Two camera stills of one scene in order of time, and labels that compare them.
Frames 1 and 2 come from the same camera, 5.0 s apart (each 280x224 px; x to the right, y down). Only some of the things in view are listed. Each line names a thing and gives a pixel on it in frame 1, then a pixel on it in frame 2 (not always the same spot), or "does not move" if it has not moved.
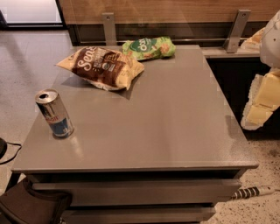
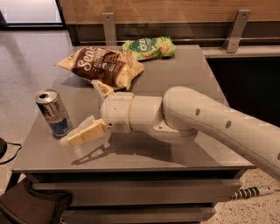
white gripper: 271,44 to 115,111
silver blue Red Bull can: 55,113 does not move
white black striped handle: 252,192 does not move
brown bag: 21,205 does not move
